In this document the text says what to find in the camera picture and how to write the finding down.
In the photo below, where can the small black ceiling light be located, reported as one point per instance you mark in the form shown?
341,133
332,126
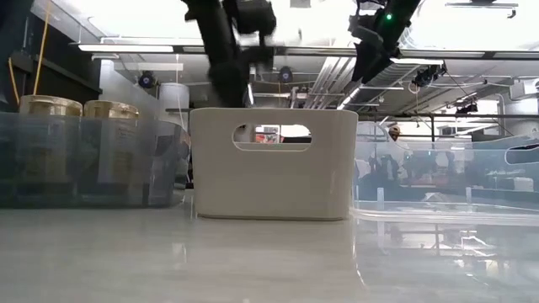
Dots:
467,108

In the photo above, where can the silver ceiling ducts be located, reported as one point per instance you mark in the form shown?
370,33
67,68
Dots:
332,80

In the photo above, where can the black track light cluster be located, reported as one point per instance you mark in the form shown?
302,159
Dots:
427,76

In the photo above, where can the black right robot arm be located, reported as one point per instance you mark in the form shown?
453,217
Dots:
379,54

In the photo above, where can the smoky grey translucent bin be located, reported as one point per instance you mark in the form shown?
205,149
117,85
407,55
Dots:
160,177

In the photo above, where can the clear plastic bin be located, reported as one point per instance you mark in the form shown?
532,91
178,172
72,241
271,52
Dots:
421,210

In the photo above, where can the white cylindrical column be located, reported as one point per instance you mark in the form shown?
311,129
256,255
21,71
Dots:
172,97

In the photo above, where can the flat ceiling light fixture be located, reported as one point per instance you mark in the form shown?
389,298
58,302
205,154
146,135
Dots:
482,5

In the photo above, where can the black horizontal rail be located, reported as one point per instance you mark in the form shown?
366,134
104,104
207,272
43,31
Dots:
484,115

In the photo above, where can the round blue-lensed spotlight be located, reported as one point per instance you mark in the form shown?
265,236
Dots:
147,80
285,75

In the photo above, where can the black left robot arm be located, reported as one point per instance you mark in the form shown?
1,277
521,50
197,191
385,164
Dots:
215,38

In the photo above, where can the long ceiling light beam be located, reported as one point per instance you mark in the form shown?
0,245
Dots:
126,48

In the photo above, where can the white plastic bin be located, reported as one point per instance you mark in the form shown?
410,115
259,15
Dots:
273,185

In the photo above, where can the person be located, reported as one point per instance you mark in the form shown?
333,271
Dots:
394,132

